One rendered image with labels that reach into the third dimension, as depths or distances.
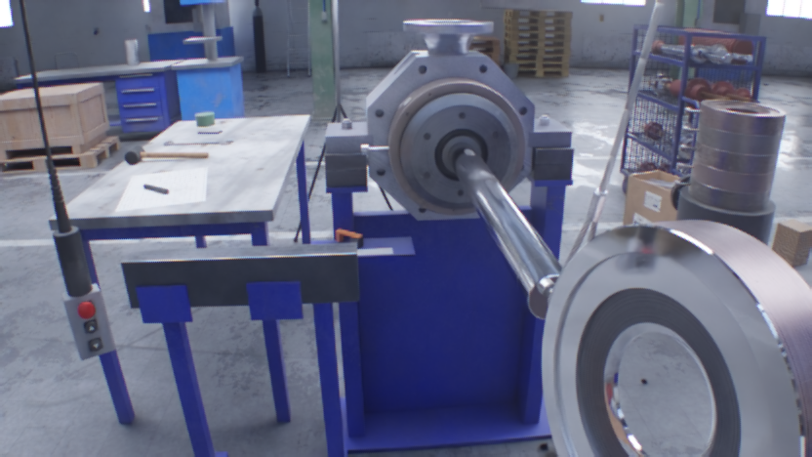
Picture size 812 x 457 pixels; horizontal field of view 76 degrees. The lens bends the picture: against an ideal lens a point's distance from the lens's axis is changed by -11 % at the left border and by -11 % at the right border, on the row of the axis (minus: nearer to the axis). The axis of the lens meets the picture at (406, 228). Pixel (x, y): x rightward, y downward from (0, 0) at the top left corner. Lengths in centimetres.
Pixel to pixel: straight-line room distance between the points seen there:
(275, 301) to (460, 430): 95
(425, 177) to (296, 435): 114
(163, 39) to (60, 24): 344
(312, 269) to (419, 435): 90
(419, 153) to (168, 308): 78
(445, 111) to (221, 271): 70
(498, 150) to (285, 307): 69
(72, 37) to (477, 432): 1369
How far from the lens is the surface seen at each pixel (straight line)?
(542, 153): 173
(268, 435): 225
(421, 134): 150
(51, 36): 1512
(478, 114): 151
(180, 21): 1226
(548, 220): 181
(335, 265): 148
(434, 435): 217
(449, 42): 166
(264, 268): 150
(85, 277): 108
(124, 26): 1430
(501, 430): 220
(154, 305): 162
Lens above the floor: 148
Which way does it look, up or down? 22 degrees down
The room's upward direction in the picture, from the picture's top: 1 degrees counter-clockwise
